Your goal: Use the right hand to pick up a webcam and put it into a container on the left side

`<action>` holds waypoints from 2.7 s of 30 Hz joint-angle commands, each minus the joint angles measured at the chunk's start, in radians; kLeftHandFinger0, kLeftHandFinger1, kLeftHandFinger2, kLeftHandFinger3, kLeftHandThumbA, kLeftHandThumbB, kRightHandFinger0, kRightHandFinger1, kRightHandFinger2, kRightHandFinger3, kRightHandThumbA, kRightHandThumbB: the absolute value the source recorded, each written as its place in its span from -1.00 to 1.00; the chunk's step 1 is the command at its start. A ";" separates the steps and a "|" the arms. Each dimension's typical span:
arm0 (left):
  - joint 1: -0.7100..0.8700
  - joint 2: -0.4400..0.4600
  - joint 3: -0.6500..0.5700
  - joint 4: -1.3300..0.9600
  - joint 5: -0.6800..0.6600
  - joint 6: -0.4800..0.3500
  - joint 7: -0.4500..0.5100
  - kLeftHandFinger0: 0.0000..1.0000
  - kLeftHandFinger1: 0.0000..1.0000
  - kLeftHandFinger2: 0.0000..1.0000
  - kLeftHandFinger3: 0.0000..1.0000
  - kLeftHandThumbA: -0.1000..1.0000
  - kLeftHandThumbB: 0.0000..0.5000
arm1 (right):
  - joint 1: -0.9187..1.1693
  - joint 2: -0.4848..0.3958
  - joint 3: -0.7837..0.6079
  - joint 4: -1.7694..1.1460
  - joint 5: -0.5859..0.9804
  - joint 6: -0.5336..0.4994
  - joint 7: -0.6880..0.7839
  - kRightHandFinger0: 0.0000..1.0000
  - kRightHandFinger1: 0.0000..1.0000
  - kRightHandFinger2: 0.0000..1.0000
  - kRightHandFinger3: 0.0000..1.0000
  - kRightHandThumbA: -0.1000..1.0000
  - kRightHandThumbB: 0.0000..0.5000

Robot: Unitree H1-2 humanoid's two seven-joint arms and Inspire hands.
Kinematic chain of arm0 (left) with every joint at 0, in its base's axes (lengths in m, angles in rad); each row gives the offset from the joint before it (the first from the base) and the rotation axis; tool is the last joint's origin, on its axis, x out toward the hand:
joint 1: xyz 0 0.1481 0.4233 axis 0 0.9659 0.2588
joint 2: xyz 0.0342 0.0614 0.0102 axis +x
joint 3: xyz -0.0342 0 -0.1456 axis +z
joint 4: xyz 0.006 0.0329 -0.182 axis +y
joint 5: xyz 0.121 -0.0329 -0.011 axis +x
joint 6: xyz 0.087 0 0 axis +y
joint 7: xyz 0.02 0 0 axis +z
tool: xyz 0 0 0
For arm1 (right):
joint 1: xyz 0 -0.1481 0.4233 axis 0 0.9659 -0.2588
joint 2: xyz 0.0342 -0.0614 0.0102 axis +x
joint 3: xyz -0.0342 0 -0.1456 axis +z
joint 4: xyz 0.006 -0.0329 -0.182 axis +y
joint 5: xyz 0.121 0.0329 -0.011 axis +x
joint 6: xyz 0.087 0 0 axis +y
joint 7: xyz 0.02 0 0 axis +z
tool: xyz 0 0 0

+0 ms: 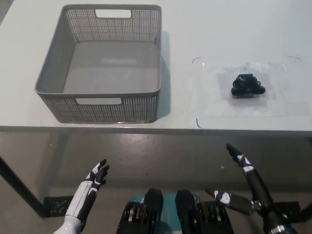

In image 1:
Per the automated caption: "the black webcam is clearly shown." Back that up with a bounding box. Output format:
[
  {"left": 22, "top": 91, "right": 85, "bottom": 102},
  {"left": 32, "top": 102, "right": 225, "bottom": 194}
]
[{"left": 230, "top": 73, "right": 266, "bottom": 97}]

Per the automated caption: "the black teal robot torso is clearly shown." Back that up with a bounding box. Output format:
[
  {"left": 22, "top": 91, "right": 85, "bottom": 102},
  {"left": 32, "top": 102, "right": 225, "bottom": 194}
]
[{"left": 116, "top": 188, "right": 235, "bottom": 234}]

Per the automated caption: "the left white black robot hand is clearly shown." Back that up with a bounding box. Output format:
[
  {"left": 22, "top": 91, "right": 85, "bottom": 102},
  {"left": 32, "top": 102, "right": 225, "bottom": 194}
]
[{"left": 64, "top": 159, "right": 110, "bottom": 220}]

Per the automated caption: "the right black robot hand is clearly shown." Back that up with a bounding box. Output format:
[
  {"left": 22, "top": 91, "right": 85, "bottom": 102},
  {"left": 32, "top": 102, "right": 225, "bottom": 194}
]
[{"left": 204, "top": 143, "right": 288, "bottom": 220}]

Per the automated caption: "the grey perforated plastic basket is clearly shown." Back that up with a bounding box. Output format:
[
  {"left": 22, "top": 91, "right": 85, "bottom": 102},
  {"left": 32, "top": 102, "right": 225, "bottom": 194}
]
[{"left": 34, "top": 4, "right": 163, "bottom": 124}]

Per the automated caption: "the black metal table leg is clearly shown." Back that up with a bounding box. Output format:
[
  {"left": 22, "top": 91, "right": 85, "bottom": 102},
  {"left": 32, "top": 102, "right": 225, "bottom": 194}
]
[
  {"left": 0, "top": 156, "right": 48, "bottom": 218},
  {"left": 301, "top": 201, "right": 312, "bottom": 216}
]

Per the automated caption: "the black table foot plate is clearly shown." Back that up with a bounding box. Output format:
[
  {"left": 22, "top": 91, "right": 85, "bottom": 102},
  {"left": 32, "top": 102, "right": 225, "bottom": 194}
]
[
  {"left": 43, "top": 195, "right": 74, "bottom": 217},
  {"left": 273, "top": 200, "right": 301, "bottom": 216}
]

